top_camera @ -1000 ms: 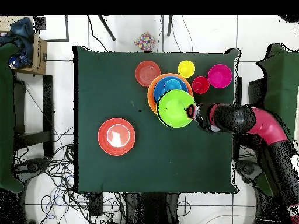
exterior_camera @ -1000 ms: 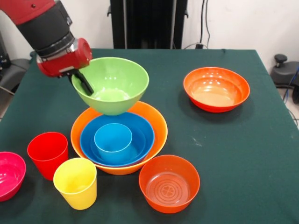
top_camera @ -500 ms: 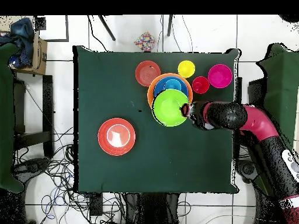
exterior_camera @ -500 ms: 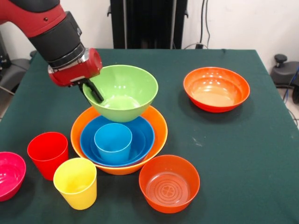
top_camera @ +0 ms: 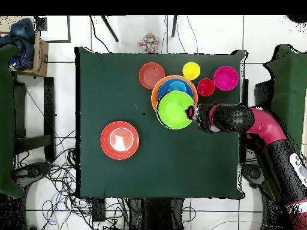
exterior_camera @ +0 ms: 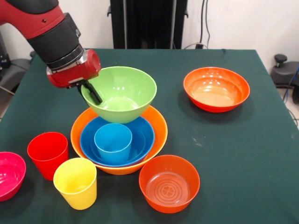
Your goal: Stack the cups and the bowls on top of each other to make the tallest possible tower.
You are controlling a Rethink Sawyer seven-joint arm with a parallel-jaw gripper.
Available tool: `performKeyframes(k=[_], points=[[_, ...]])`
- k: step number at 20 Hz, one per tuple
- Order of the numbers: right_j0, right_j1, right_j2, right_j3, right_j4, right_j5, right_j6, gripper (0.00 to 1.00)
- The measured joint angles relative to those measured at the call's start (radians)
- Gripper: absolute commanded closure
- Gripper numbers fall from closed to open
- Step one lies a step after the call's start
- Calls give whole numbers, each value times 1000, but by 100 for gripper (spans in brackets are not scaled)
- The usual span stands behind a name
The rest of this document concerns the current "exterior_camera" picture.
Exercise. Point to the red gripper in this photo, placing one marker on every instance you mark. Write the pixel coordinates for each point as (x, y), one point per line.
(72, 73)

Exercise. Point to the green bowl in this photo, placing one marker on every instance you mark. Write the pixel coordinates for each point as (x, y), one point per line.
(130, 93)

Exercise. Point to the blue cup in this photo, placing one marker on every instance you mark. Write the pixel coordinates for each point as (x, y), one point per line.
(114, 144)

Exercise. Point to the large blue bowl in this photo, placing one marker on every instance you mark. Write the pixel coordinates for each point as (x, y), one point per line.
(144, 135)

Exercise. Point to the small blue bowl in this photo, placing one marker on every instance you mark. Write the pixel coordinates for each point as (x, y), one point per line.
(139, 144)

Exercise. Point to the large orange bowl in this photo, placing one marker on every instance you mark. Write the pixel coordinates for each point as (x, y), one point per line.
(121, 170)

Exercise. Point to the pink bowl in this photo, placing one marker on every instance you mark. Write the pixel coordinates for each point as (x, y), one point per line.
(10, 175)

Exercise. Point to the wide red bowl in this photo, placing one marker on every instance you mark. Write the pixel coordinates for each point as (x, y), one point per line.
(216, 93)

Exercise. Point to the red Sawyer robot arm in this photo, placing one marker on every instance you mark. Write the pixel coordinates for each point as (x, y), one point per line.
(53, 39)

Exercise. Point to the black caster base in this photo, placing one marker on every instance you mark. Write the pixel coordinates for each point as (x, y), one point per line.
(14, 70)
(283, 72)

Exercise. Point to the red cup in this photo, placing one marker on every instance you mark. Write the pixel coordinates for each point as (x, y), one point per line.
(47, 161)

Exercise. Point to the yellow cup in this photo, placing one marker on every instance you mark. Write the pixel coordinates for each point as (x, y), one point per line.
(76, 189)

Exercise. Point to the small red bowl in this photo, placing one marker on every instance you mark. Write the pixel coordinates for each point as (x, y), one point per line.
(169, 170)

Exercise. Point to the dark green tablecloth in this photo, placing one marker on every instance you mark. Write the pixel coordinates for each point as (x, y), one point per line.
(210, 198)

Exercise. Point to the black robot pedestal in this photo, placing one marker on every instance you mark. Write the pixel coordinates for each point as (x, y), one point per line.
(147, 23)

